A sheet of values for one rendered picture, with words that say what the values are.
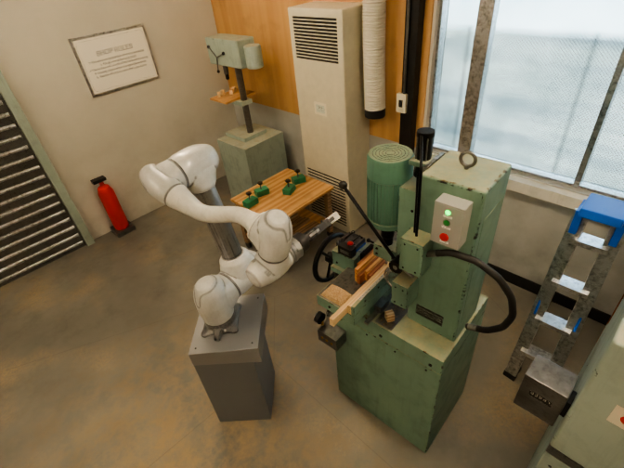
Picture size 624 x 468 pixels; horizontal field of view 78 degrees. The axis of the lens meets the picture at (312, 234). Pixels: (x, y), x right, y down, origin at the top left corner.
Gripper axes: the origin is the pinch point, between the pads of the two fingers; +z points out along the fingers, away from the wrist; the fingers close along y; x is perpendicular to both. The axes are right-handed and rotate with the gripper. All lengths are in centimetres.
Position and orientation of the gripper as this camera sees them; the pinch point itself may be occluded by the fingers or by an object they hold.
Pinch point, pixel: (331, 218)
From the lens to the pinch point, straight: 149.6
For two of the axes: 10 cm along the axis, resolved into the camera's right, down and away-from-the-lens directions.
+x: -5.9, -8.1, -0.3
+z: 6.7, -5.0, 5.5
